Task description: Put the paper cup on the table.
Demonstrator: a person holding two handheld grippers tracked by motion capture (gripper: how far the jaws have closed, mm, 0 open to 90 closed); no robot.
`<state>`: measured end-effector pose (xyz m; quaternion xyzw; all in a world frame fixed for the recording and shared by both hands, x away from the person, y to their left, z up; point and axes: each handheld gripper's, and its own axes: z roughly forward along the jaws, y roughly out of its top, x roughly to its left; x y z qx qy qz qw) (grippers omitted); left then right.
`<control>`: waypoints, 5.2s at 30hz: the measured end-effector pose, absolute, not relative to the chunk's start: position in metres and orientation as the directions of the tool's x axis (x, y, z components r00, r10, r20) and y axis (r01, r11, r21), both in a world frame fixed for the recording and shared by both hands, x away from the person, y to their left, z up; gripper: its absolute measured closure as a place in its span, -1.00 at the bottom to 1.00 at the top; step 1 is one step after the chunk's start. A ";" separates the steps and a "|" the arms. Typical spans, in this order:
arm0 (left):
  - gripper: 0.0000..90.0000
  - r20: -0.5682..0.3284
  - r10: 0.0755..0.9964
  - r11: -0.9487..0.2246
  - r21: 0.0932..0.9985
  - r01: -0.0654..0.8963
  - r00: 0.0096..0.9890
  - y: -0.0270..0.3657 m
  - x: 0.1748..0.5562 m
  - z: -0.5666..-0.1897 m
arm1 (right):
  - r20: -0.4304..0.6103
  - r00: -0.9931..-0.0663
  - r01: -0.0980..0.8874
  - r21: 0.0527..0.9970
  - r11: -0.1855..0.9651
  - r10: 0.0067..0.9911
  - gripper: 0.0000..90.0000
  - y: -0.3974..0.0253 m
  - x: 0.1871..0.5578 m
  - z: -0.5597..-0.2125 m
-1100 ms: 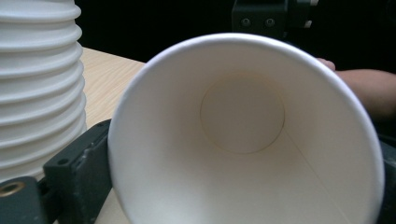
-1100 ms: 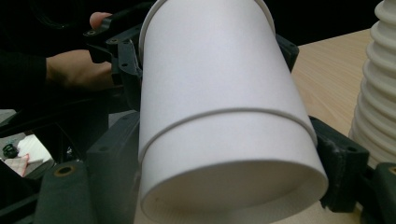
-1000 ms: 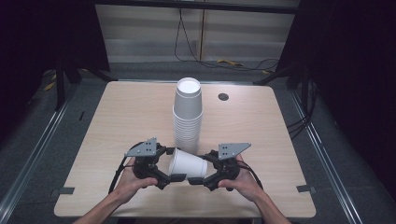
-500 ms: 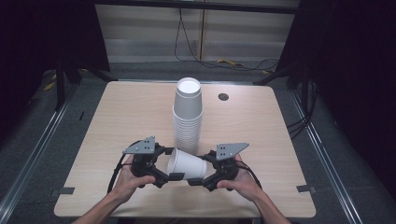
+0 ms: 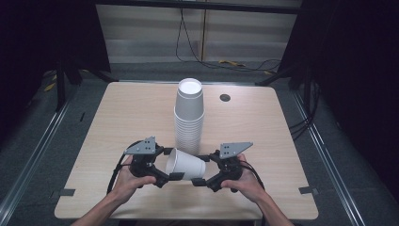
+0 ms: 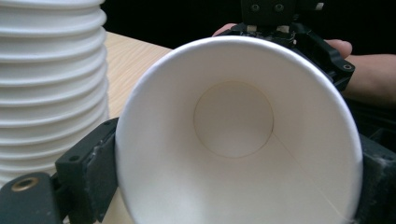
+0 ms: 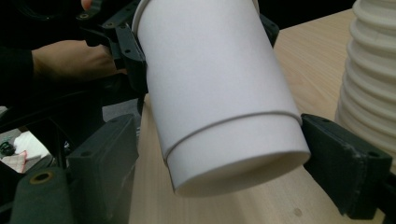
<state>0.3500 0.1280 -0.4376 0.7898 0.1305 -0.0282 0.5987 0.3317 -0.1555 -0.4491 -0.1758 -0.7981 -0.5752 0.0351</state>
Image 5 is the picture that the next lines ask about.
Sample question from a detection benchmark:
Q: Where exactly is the black horizontal bar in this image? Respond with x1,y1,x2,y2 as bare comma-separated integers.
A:
93,0,303,15

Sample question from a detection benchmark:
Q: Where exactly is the person's right hand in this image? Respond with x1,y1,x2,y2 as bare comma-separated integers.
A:
220,153,267,203

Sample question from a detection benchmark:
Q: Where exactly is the black curtain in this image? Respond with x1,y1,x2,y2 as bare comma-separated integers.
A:
277,0,399,202
0,0,112,149

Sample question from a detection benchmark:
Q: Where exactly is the metal floor rail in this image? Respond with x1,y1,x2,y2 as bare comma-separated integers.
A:
0,93,79,220
291,89,367,226

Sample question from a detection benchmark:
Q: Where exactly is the single white paper cup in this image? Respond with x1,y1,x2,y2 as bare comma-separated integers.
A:
165,147,207,182

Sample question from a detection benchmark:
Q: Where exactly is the stack of white paper cups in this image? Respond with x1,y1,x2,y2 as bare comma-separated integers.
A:
173,77,206,156

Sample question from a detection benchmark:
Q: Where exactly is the black stand leg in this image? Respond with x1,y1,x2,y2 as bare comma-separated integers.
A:
55,62,67,113

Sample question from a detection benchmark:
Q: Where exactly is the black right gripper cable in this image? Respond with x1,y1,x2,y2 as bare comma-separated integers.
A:
239,159,266,191

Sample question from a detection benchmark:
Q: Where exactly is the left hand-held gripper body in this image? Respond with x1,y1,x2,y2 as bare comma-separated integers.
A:
124,136,165,178

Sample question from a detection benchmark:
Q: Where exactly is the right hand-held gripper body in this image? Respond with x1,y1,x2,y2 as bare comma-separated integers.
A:
206,141,254,193

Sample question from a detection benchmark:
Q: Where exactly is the person's left hand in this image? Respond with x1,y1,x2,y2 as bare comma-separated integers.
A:
111,154,157,205

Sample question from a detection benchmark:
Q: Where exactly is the black wall cable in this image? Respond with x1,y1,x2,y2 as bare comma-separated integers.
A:
174,8,282,73

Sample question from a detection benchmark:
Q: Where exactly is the black floor cable bundle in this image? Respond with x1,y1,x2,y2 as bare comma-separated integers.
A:
288,79,322,141

